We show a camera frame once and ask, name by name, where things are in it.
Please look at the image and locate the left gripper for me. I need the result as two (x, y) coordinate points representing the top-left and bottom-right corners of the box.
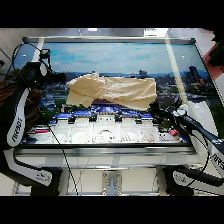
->
(47, 71), (67, 85)

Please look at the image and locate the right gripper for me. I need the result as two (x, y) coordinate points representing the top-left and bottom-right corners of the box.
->
(148, 101), (168, 124)

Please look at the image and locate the beige shirt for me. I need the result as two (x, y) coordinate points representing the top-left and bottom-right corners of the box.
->
(65, 72), (158, 112)

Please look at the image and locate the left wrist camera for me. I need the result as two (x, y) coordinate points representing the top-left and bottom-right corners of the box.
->
(39, 48), (52, 68)

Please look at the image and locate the black cable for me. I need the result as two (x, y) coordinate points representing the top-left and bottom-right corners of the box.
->
(46, 123), (80, 197)
(11, 41), (44, 81)

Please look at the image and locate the silver frame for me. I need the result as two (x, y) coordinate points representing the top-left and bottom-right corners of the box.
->
(12, 35), (205, 197)

